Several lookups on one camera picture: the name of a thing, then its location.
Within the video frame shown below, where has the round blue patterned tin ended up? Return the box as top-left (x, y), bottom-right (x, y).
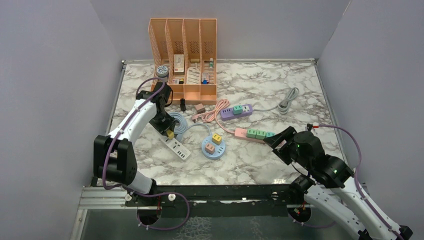
top-left (156, 65), bottom-right (170, 83)

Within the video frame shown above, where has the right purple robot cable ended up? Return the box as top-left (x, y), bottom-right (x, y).
top-left (287, 122), bottom-right (406, 240)

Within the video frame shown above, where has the white blister pack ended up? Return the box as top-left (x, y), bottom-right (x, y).
top-left (186, 66), bottom-right (201, 84)

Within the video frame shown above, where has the pink power strip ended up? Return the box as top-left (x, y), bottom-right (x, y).
top-left (234, 128), bottom-right (265, 144)

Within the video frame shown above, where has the pink plug adapter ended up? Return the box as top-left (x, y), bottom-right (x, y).
top-left (204, 142), bottom-right (216, 155)
top-left (194, 103), bottom-right (206, 114)

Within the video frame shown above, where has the teal plug adapter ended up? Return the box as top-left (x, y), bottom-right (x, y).
top-left (232, 105), bottom-right (243, 115)
top-left (265, 132), bottom-right (275, 138)

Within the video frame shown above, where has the teal plug adapter front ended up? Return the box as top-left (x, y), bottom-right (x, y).
top-left (265, 132), bottom-right (275, 138)

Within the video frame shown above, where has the black cylinder object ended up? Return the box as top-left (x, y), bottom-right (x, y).
top-left (179, 98), bottom-right (187, 112)

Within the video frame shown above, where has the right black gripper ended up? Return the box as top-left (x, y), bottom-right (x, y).
top-left (264, 125), bottom-right (313, 171)

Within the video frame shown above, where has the green plug adapter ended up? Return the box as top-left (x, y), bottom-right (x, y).
top-left (255, 130), bottom-right (267, 140)
top-left (246, 128), bottom-right (257, 139)

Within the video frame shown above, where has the orange file organizer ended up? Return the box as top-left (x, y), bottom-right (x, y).
top-left (148, 18), bottom-right (218, 105)

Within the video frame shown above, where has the grey cable of purple strip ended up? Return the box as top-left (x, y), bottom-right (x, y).
top-left (252, 87), bottom-right (300, 116)

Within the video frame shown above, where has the yellow plug adapter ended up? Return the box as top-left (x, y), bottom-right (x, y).
top-left (211, 133), bottom-right (222, 146)
top-left (166, 129), bottom-right (175, 140)

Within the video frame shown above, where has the small blue white box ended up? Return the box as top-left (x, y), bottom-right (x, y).
top-left (201, 72), bottom-right (210, 85)

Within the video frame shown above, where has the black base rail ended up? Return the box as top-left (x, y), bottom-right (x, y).
top-left (125, 184), bottom-right (304, 218)

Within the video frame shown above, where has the small bottle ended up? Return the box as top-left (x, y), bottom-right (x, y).
top-left (209, 57), bottom-right (214, 71)

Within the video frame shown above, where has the red white box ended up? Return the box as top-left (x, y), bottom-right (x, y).
top-left (173, 54), bottom-right (185, 75)

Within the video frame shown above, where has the pink plug adapter back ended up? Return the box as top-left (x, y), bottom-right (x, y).
top-left (194, 103), bottom-right (206, 114)

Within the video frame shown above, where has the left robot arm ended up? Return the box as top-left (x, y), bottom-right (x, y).
top-left (93, 77), bottom-right (177, 206)

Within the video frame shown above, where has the white power strip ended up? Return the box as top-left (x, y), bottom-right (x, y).
top-left (159, 136), bottom-right (191, 160)

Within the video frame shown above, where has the coiled pink cable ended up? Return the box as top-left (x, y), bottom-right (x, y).
top-left (191, 98), bottom-right (236, 135)

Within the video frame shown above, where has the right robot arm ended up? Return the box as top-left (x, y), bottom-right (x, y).
top-left (264, 123), bottom-right (413, 240)

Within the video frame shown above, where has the round blue power strip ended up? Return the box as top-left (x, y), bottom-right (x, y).
top-left (201, 133), bottom-right (226, 160)

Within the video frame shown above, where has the purple power strip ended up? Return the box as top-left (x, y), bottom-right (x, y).
top-left (219, 104), bottom-right (253, 121)

